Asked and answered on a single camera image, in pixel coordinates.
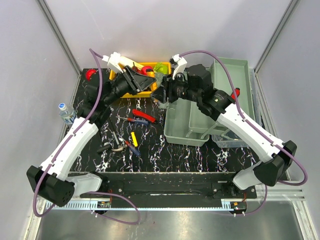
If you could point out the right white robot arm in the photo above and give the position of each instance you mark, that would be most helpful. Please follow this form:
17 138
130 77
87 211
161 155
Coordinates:
275 156

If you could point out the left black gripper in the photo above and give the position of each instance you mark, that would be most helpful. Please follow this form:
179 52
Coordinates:
132 80

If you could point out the red apple on table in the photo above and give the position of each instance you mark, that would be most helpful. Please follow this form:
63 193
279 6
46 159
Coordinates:
89 73

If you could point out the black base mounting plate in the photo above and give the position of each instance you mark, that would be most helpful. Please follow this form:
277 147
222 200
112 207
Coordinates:
174 190

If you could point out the red apple in tray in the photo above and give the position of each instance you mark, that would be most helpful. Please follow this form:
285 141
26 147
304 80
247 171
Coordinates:
146 69

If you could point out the orange handled tool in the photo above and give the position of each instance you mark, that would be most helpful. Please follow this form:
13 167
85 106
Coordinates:
150 74

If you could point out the plastic water bottle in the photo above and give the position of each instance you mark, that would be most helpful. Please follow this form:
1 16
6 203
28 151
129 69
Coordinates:
67 113

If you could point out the black handled tool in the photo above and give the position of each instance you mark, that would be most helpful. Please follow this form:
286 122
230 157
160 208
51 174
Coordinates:
104 148

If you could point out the silver pliers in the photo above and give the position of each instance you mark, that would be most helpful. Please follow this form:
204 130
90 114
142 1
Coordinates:
118 148

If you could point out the aluminium frame rail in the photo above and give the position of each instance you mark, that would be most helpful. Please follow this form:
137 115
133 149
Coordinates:
41 202

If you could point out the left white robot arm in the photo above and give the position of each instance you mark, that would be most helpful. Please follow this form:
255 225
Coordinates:
50 180

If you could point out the red handled pliers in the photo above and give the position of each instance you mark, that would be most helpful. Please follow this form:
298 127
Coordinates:
236 94

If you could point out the white radish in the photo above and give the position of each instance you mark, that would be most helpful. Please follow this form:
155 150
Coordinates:
124 61

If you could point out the clear plastic tool box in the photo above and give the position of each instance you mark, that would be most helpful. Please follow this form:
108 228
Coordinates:
184 122

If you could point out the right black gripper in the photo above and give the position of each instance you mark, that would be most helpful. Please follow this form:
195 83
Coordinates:
171 80

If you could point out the yellow utility knife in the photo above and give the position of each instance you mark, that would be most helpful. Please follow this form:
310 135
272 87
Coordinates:
134 139

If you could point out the green pepper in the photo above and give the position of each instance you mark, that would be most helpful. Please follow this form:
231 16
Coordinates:
161 68

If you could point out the blue red screwdriver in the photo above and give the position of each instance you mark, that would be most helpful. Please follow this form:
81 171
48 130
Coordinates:
133 120
133 149

